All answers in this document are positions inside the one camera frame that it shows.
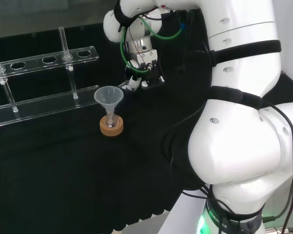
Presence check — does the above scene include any small round-bottom glass flask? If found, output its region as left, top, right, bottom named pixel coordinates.
left=105, top=111, right=118, bottom=129

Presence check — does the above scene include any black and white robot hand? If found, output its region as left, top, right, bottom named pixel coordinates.
left=124, top=49, right=166, bottom=93

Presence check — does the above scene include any cork ring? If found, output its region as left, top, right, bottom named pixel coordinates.
left=99, top=116, right=124, bottom=138

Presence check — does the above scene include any black bench cloth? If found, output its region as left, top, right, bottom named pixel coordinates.
left=0, top=21, right=293, bottom=232

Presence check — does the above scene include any clear acrylic funnel stand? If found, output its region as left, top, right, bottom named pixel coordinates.
left=0, top=26, right=100, bottom=129

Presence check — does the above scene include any green cable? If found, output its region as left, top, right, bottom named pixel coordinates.
left=120, top=14, right=187, bottom=74

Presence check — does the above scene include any translucent plastic funnel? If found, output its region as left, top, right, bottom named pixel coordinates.
left=93, top=85, right=124, bottom=118

